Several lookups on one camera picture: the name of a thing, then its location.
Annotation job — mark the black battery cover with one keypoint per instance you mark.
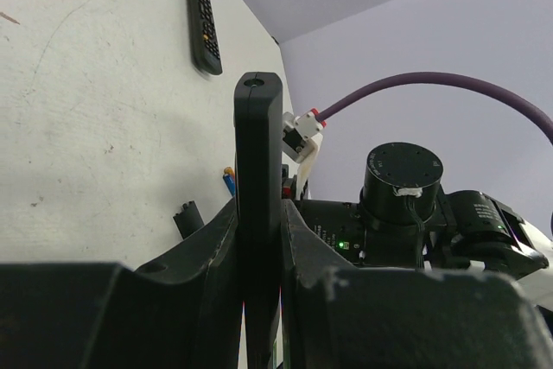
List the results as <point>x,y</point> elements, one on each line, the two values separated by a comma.
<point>188,220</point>

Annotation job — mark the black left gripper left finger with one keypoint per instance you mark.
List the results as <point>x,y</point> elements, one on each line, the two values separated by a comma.
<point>179,310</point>

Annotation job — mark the plain black remote control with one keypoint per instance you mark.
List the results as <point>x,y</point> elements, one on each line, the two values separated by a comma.
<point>258,113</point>

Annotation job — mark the blue battery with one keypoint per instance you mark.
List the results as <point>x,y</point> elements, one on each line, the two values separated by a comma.
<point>230,183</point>

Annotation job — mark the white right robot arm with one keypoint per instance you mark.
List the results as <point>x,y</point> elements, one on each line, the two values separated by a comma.
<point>470,230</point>

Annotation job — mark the black remote coloured buttons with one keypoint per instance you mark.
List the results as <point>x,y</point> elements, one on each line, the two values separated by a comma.
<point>203,37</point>

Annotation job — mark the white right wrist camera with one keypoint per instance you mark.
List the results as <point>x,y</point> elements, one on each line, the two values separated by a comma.
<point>302,138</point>

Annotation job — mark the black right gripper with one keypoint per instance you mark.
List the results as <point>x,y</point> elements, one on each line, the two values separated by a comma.
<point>385,228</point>

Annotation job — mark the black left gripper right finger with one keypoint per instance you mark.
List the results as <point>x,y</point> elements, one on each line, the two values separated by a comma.
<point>336,315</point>

